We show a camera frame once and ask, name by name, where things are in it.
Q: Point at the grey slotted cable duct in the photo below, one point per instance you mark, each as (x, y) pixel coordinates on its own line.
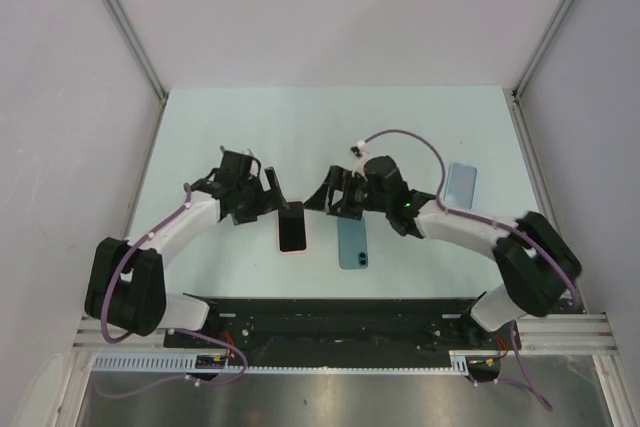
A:
(193, 363)

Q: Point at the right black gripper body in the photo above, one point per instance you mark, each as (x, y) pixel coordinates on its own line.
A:
(358, 195)

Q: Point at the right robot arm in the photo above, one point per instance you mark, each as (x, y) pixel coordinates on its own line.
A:
(536, 266)

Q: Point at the aluminium cross rail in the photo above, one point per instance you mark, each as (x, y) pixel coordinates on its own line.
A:
(557, 334)

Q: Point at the right aluminium frame post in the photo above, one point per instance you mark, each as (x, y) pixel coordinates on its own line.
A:
(558, 18)

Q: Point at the aluminium frame post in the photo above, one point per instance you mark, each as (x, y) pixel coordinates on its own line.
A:
(558, 18)
(132, 41)

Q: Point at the green phone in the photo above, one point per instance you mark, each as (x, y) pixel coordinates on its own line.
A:
(352, 244)

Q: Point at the left aluminium frame post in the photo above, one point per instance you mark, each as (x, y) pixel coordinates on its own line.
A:
(132, 41)

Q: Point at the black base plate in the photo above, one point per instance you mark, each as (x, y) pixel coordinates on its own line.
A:
(349, 332)

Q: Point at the light blue phone case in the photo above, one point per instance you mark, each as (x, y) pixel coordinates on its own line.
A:
(460, 186)

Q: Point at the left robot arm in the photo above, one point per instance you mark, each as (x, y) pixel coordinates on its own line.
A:
(127, 289)

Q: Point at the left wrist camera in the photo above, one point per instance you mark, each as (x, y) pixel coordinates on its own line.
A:
(255, 166)

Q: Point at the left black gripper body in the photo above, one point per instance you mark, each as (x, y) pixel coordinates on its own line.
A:
(254, 200)

